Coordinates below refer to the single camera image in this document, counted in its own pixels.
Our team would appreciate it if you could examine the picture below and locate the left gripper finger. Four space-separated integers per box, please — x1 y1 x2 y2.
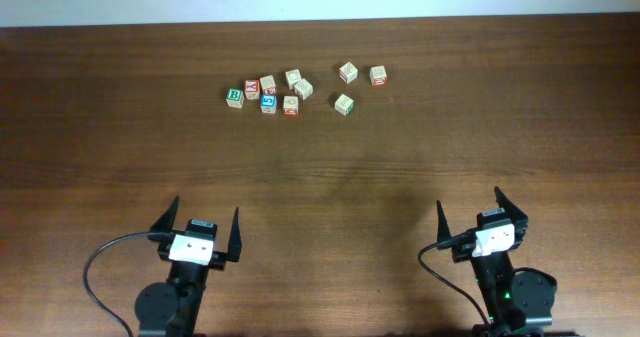
149 196 179 233
226 208 242 263

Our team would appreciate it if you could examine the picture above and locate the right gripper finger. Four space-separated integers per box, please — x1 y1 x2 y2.
494 186 528 223
436 200 452 250

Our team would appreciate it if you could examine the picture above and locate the green B wooden block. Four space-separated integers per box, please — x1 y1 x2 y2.
225 88 245 108

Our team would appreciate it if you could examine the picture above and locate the blue 5 wooden block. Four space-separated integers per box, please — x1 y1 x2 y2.
260 94 277 114

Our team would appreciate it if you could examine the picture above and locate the red lightbulb wooden block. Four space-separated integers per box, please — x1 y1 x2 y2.
283 96 300 116

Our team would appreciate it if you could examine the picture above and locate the red X wooden block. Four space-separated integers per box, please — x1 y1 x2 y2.
244 80 261 100

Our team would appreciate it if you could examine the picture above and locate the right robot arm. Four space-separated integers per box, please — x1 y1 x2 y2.
436 188 557 336

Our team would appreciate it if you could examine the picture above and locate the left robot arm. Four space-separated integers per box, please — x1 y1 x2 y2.
134 199 242 337

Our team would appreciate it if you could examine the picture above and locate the green-sided wooden block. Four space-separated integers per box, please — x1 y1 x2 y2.
334 94 354 116

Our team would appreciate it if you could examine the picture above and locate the red-sided wooden block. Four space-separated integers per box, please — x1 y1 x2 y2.
259 75 277 95

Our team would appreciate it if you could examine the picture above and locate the tilted wooden block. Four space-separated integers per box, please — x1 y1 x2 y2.
294 79 314 100

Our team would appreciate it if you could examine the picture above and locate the red U wooden block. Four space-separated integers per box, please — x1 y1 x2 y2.
369 65 388 86

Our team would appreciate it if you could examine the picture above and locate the plain top wooden block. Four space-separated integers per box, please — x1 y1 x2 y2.
285 69 302 90

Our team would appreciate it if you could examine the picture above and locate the red striped wooden block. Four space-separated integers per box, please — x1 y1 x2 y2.
339 62 358 84

